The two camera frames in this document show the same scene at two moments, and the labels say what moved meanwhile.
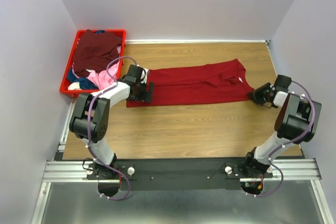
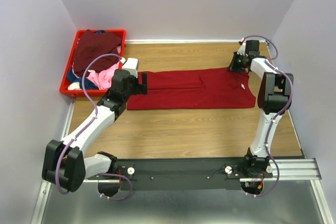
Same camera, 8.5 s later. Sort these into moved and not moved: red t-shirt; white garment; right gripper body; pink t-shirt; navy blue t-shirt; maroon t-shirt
Moved: red t-shirt; right gripper body
Not moved: white garment; navy blue t-shirt; pink t-shirt; maroon t-shirt
